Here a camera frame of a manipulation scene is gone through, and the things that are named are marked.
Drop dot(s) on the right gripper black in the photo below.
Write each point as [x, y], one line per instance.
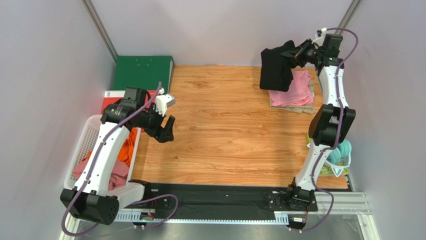
[297, 54]

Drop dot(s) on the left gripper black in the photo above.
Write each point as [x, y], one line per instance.
[162, 134]

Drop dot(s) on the black floral t shirt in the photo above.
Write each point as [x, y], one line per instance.
[276, 69]

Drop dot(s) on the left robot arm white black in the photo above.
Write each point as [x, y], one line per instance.
[100, 166]

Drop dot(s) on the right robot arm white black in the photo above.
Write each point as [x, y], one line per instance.
[332, 122]

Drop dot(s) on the folded pink t shirt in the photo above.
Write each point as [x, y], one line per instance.
[300, 92]

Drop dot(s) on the orange t shirt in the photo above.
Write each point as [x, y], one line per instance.
[125, 154]

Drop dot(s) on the folded beige t shirt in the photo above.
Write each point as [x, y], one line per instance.
[310, 109]

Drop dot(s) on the dusty pink t shirt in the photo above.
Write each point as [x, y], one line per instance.
[117, 179]

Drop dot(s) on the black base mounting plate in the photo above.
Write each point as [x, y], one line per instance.
[219, 202]

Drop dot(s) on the white plastic laundry basket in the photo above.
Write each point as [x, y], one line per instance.
[86, 143]

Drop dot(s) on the teal headphones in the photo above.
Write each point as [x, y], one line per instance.
[340, 158]

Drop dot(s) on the green book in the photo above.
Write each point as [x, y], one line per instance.
[326, 171]

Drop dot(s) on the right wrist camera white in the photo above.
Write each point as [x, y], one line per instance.
[319, 36]

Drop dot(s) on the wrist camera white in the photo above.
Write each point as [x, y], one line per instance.
[162, 101]
[319, 36]

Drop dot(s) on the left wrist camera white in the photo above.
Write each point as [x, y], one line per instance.
[162, 101]

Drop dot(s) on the green ring binder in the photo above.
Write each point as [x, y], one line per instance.
[143, 72]

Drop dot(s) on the red ring binder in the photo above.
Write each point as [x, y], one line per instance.
[111, 98]

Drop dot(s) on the aluminium frame rail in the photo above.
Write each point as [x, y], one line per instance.
[339, 203]

